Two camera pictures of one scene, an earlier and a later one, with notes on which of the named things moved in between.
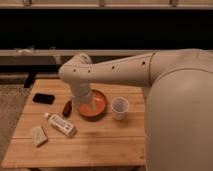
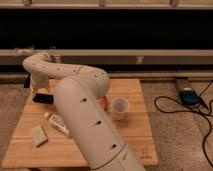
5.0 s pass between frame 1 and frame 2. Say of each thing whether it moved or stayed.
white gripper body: moved
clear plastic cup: stayed
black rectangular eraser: stayed
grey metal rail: stayed
